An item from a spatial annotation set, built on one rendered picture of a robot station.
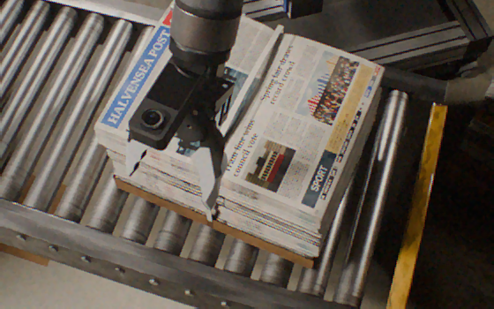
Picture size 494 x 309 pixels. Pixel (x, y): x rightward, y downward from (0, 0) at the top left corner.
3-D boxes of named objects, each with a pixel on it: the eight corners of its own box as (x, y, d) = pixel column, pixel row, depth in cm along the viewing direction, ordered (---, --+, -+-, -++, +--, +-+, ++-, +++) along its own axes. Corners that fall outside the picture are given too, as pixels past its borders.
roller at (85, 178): (168, 40, 147) (165, 25, 143) (78, 237, 126) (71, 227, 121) (145, 34, 148) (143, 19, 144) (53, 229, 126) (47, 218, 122)
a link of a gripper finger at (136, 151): (147, 160, 93) (184, 117, 88) (125, 181, 88) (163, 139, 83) (130, 144, 93) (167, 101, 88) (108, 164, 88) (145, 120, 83)
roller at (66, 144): (139, 33, 148) (137, 18, 144) (46, 227, 127) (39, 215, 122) (118, 27, 149) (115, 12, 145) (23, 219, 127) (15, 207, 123)
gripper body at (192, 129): (228, 124, 88) (248, 37, 82) (200, 155, 81) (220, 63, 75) (174, 103, 90) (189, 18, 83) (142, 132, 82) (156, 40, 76)
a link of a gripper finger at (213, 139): (233, 172, 83) (214, 104, 80) (228, 178, 82) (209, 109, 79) (198, 173, 85) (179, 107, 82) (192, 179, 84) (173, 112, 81)
